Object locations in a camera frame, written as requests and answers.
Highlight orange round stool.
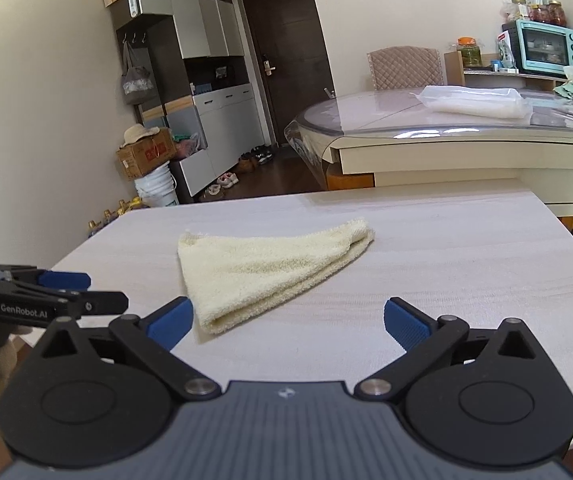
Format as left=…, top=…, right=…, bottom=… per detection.
left=327, top=172, right=375, bottom=191

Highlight cream dining table glass cover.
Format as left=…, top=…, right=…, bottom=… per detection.
left=284, top=85, right=573, bottom=218

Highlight straw hat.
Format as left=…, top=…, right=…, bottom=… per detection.
left=120, top=122, right=160, bottom=148

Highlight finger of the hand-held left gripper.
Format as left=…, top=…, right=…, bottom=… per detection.
left=0, top=280, right=130, bottom=330
left=0, top=264, right=92, bottom=291

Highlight cream terry towel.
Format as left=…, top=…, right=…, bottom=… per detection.
left=176, top=216, right=376, bottom=335

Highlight cardboard box red print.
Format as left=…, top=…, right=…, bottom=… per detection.
left=115, top=127, right=177, bottom=182

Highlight quilted beige chair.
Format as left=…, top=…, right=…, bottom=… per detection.
left=367, top=46, right=445, bottom=92

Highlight white plastic bucket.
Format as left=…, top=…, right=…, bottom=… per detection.
left=134, top=162, right=180, bottom=208

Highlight clear plastic bag white contents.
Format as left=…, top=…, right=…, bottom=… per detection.
left=417, top=85, right=535, bottom=120

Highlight dark wooden door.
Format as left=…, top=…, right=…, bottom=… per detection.
left=239, top=0, right=335, bottom=151

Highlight small brown cardboard box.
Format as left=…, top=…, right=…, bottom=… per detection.
left=444, top=51, right=465, bottom=86

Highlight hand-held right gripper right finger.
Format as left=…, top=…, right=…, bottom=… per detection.
left=354, top=297, right=535, bottom=402

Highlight pink plastic bag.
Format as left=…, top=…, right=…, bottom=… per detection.
left=174, top=132, right=207, bottom=158

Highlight grey hanging bag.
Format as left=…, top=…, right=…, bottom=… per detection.
left=120, top=40, right=160, bottom=107

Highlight grey white hallway cabinet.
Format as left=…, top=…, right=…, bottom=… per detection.
left=109, top=0, right=267, bottom=206

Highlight teal toaster oven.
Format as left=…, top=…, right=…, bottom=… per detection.
left=503, top=20, right=573, bottom=78

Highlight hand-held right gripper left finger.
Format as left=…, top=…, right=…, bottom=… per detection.
left=41, top=296, right=222, bottom=402

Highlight red white packet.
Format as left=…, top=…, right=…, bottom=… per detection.
left=497, top=32, right=517, bottom=68

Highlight wooden shelf board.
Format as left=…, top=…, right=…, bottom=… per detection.
left=461, top=67, right=573, bottom=93

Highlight orange lid jar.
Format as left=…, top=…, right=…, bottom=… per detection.
left=457, top=37, right=482, bottom=67

